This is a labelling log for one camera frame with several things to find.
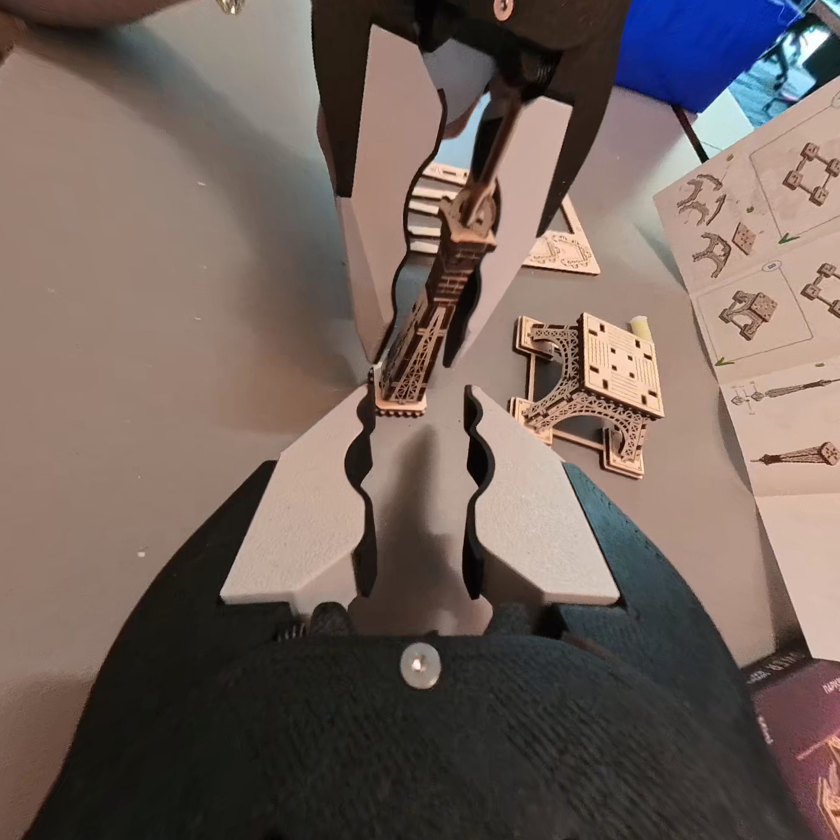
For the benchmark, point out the pale wax stick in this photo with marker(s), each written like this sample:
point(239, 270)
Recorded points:
point(640, 326)

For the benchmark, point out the purple puzzle box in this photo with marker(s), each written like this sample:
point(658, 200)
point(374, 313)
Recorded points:
point(807, 722)

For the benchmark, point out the grey desk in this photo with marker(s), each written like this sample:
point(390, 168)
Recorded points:
point(164, 262)

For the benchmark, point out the wooden parts sheet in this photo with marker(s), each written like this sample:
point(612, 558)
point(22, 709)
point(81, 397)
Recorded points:
point(564, 253)

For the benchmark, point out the blue storage bin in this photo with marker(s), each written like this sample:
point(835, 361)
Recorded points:
point(689, 46)

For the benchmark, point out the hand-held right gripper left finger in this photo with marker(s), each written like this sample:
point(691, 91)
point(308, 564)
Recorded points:
point(295, 525)

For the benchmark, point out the wooden tower spire model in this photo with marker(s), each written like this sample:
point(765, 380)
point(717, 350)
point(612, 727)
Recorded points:
point(420, 341)

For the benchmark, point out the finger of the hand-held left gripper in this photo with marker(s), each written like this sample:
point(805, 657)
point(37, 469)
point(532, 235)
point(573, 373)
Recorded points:
point(531, 170)
point(394, 131)

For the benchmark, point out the wooden tower base model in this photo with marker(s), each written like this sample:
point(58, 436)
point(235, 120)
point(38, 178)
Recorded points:
point(610, 367)

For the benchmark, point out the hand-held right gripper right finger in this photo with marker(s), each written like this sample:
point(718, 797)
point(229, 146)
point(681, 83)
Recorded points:
point(538, 525)

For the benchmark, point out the paper instruction sheet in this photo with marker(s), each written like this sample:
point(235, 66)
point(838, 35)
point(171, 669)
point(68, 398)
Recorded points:
point(774, 216)

